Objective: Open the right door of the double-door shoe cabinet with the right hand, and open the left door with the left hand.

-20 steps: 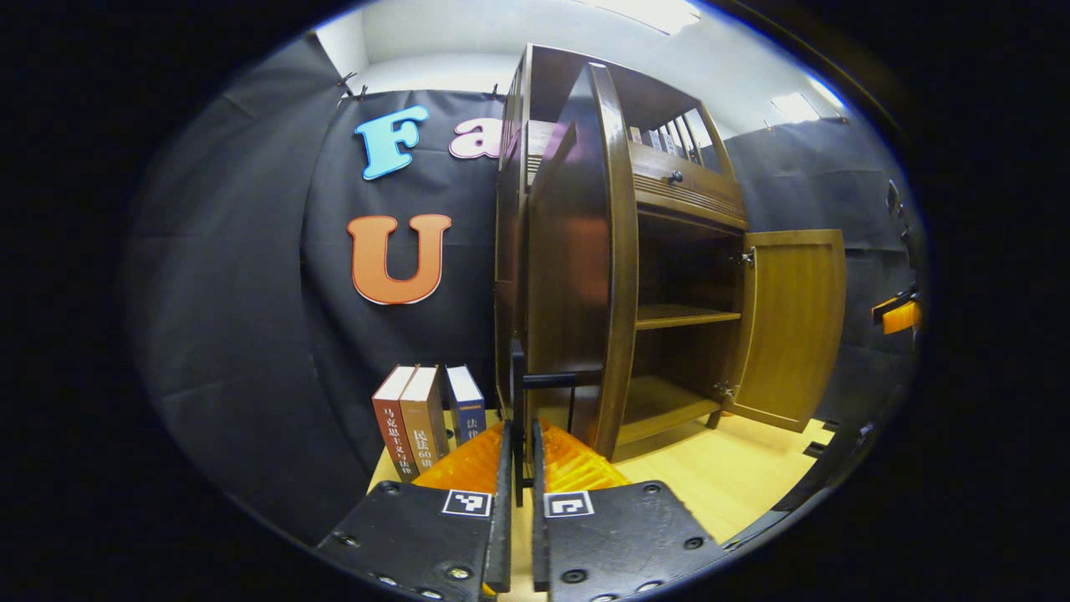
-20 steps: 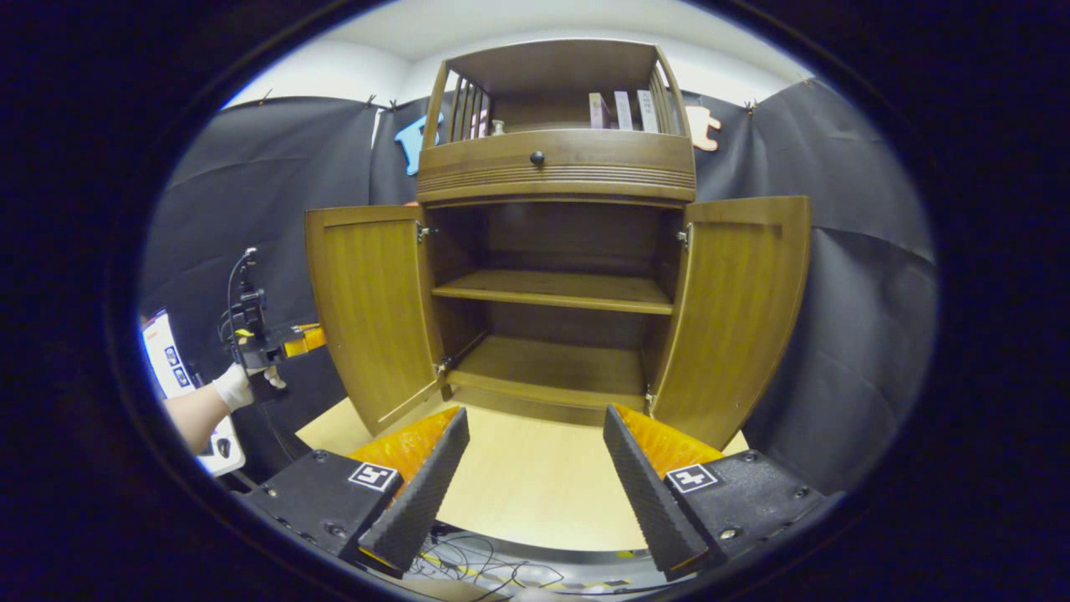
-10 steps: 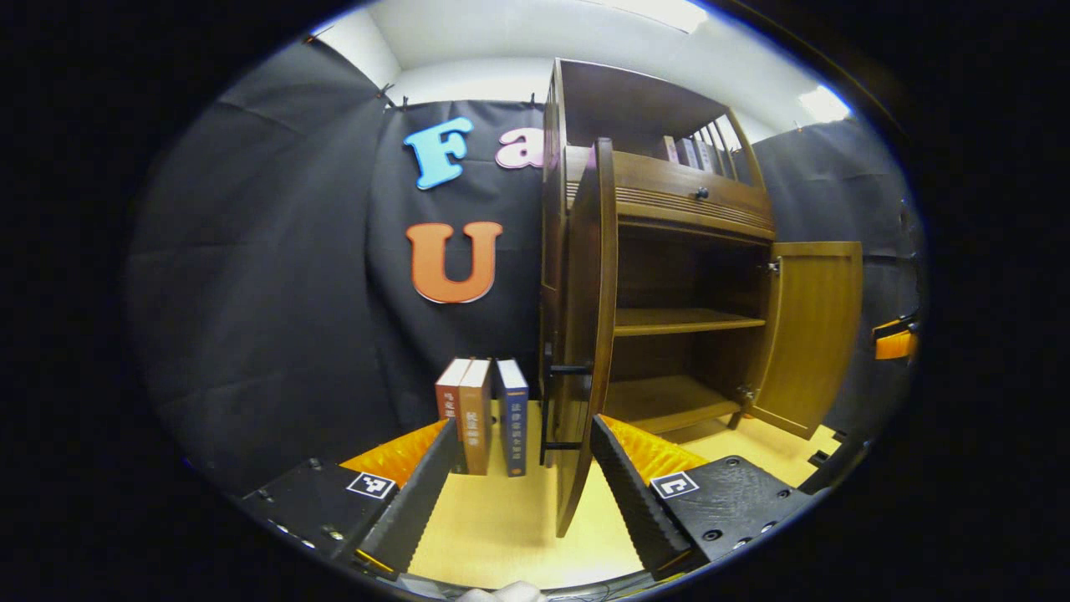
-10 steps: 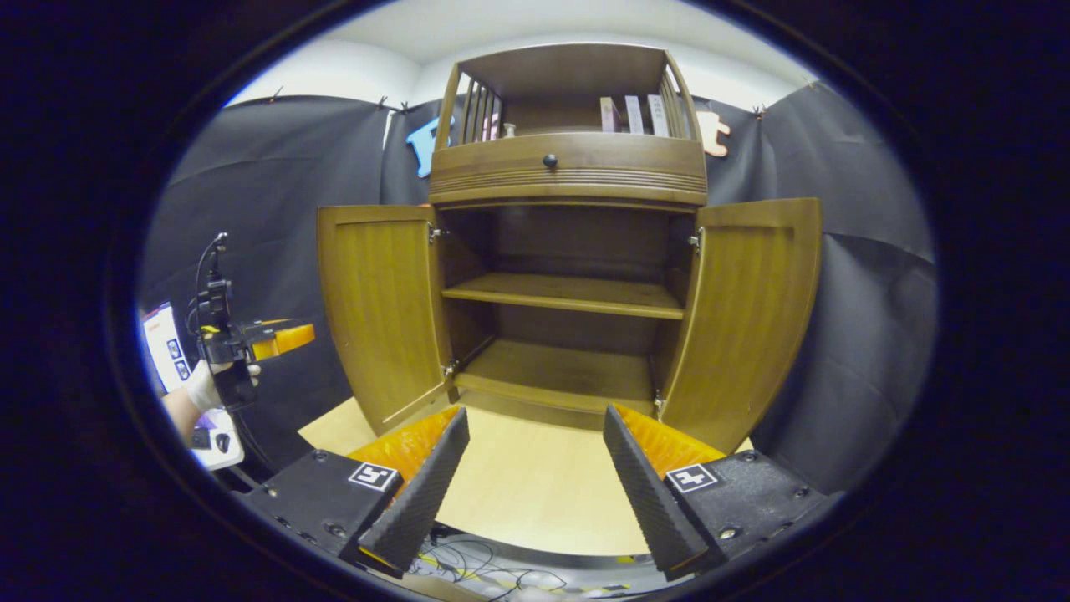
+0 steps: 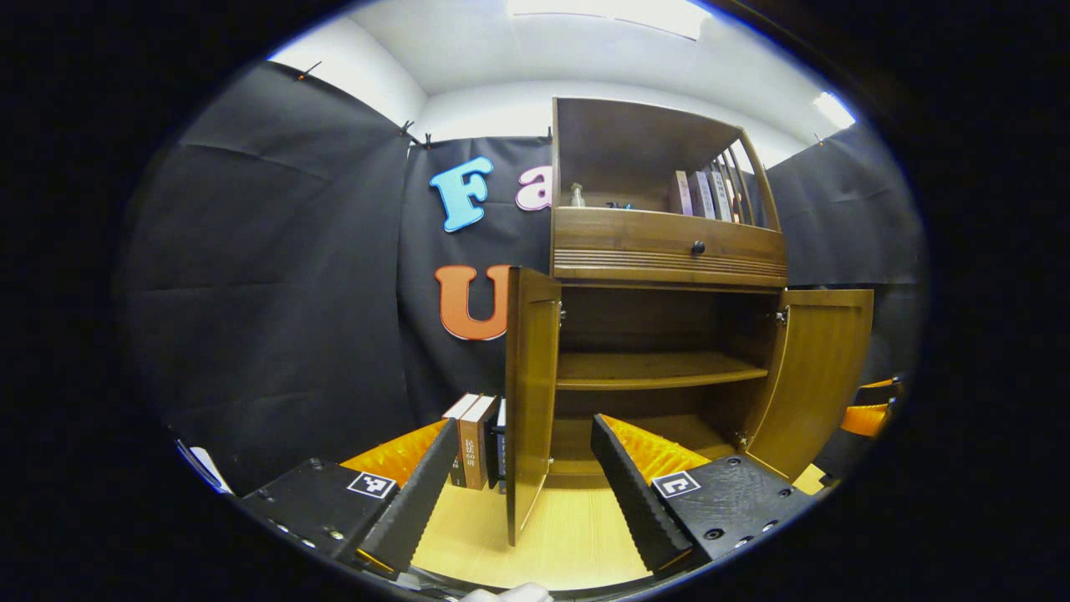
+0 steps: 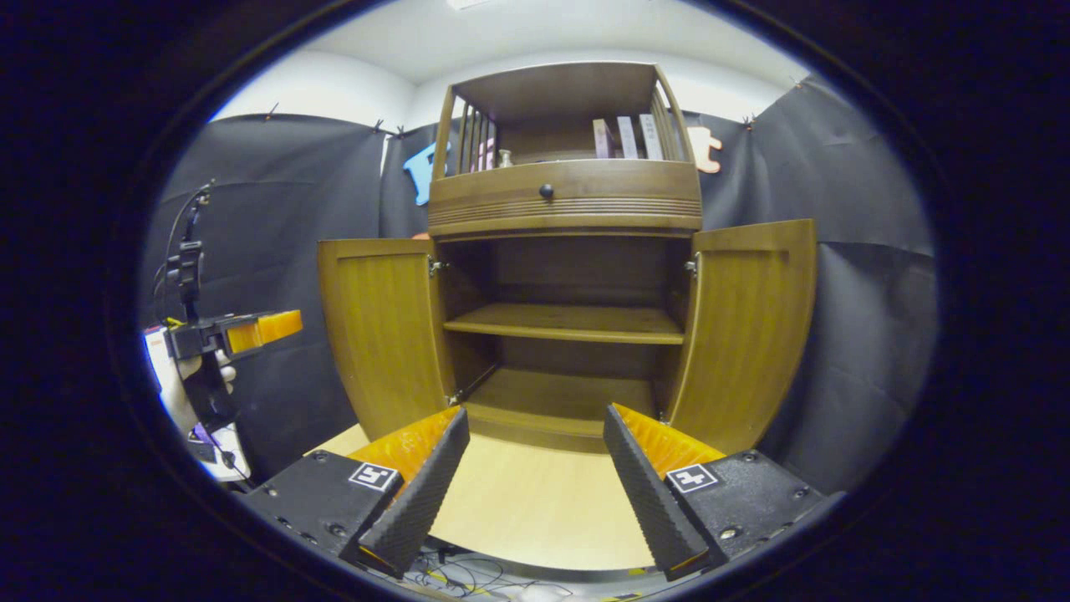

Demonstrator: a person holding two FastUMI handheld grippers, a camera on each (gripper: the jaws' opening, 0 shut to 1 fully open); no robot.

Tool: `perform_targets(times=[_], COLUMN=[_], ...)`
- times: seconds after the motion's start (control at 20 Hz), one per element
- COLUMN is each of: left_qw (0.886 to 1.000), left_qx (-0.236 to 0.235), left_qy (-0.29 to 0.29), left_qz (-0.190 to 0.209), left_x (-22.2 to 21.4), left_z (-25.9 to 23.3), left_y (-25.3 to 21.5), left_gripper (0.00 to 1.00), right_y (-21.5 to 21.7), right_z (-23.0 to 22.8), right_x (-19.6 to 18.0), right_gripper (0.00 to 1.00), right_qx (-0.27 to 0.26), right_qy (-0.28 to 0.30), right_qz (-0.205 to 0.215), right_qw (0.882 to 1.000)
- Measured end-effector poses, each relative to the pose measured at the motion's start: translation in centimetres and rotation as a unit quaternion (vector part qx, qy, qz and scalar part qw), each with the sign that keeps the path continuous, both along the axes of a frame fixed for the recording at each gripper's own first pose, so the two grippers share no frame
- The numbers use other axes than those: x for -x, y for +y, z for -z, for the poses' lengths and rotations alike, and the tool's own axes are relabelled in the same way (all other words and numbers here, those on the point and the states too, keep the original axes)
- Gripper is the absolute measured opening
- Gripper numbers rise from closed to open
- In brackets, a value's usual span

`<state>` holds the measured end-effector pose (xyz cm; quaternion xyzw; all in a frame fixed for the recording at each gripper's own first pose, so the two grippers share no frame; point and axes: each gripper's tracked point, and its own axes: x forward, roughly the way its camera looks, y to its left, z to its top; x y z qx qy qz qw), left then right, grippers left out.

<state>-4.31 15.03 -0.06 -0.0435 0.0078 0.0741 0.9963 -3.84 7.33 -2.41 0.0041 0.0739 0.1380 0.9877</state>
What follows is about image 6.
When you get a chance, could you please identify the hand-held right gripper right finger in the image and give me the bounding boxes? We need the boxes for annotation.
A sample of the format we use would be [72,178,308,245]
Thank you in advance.
[602,403,847,584]

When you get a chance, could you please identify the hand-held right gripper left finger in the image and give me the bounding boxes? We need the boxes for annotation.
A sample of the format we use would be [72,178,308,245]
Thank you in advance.
[241,405,471,578]

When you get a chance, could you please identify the wooden double-door shoe cabinet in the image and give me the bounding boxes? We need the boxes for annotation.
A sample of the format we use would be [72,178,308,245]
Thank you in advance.
[426,61,705,457]

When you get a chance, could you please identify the wooden inner cabinet shelf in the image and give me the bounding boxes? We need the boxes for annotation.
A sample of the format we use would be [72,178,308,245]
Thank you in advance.
[443,303,685,345]

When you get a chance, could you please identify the black backdrop cloth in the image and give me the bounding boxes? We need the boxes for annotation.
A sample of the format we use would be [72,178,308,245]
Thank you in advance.
[138,75,937,494]

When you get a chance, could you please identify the tangled black cables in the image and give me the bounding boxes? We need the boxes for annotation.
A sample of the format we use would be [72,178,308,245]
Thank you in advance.
[401,548,511,596]

